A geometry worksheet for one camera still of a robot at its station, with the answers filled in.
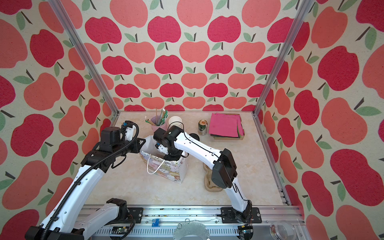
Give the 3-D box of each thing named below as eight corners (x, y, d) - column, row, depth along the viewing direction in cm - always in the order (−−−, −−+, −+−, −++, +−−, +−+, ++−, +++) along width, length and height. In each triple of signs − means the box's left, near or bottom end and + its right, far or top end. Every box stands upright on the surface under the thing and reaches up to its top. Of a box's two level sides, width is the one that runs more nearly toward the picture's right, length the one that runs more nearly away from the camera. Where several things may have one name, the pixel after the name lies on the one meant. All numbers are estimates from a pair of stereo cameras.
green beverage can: (198, 135, 108) (198, 126, 100) (198, 128, 113) (198, 119, 104) (206, 135, 108) (207, 126, 100) (206, 128, 113) (207, 119, 104)
